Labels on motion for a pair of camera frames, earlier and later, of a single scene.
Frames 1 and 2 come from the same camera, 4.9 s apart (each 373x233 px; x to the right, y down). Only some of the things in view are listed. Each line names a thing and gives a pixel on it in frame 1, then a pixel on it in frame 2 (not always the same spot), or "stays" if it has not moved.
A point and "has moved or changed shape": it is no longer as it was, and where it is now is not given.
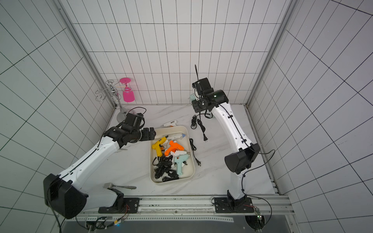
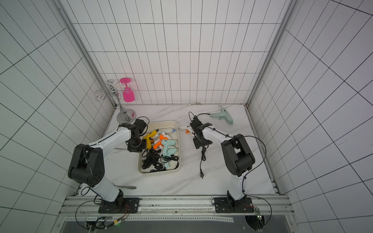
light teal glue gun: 178,159 to 165,143
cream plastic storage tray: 188,174 to 162,154
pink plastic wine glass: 128,95 stays
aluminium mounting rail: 270,208 stays
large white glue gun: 172,137 to 168,130
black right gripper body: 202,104 to 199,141
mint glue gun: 192,97 to 169,152
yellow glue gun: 157,145 has moved or changed shape
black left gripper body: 145,135 to 135,144
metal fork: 110,185 stays
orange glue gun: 174,146 to 158,144
